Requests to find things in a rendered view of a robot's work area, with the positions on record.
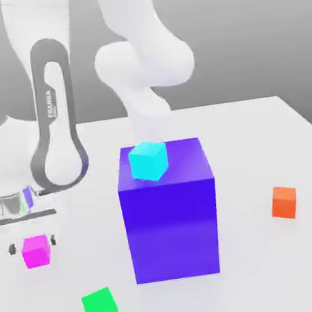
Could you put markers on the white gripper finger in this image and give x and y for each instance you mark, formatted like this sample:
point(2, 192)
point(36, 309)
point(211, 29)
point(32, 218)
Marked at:
point(53, 239)
point(12, 248)

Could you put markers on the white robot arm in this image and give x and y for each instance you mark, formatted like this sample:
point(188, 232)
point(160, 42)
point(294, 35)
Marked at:
point(42, 21)

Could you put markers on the small orange cube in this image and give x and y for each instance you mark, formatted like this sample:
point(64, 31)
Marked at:
point(284, 202)

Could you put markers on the small cyan cube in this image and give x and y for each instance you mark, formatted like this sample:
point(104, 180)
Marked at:
point(148, 161)

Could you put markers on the large blue box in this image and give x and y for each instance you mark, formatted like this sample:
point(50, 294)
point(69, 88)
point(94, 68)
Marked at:
point(171, 226)

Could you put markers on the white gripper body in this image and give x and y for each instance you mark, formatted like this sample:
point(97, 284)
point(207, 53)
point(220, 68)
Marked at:
point(20, 226)

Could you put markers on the small magenta cube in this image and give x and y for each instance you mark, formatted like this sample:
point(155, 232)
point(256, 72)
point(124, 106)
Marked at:
point(36, 252)

